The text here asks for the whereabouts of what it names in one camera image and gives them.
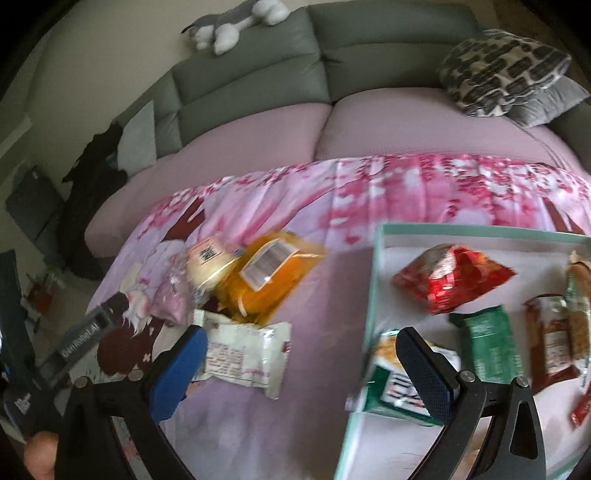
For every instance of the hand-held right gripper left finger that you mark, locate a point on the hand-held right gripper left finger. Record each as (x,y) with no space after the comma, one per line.
(178,369)

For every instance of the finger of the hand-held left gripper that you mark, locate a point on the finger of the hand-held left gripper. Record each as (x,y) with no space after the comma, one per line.
(117,305)

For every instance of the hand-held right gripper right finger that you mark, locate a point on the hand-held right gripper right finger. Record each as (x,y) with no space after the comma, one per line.
(425,369)

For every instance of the green white snack packet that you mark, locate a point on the green white snack packet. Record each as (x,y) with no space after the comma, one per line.
(392,397)

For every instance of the teal-edged white box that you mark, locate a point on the teal-edged white box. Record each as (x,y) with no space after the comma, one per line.
(388,304)

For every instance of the cream white snack packet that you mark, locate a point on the cream white snack packet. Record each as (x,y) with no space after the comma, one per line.
(207,267)

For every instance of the person's left hand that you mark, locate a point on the person's left hand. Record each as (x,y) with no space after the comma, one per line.
(41,457)

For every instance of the pink clear packet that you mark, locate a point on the pink clear packet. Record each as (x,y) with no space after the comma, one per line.
(173,295)

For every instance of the small red object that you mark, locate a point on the small red object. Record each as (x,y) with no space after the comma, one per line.
(41,293)

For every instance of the red chips bag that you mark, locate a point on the red chips bag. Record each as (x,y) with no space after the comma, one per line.
(443,281)

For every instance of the pink printed blanket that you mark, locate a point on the pink printed blanket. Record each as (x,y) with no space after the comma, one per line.
(323,369)

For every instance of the dark cloth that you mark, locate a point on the dark cloth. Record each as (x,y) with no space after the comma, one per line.
(92,184)

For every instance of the orange snack packet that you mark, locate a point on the orange snack packet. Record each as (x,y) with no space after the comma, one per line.
(272,286)

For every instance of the red biscuit packet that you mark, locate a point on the red biscuit packet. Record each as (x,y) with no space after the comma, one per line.
(551,341)

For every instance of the dark grey box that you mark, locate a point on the dark grey box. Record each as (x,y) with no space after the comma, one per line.
(32,198)

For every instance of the lilac sofa seat cover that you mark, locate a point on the lilac sofa seat cover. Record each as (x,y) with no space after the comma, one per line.
(258,138)

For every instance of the grey sofa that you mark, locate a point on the grey sofa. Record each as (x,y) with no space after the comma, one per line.
(258,55)

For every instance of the grey pillow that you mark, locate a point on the grey pillow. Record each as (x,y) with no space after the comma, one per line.
(549,104)

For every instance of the grey white plush toy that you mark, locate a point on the grey white plush toy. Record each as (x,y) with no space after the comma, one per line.
(221,27)

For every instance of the black beige patterned pillow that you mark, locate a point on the black beige patterned pillow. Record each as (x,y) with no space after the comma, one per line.
(498,69)

